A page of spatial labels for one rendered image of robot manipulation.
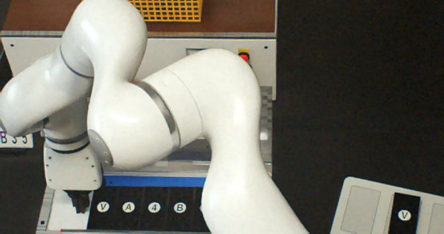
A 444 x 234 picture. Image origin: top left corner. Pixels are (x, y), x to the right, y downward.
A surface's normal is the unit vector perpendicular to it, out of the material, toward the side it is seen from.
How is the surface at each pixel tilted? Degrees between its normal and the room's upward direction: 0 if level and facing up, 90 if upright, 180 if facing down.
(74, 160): 76
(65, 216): 0
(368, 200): 0
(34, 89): 45
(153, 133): 60
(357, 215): 0
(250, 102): 29
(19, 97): 51
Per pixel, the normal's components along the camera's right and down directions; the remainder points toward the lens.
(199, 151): -0.07, 0.55
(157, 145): 0.55, 0.43
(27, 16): -0.05, -0.64
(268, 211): 0.33, -0.38
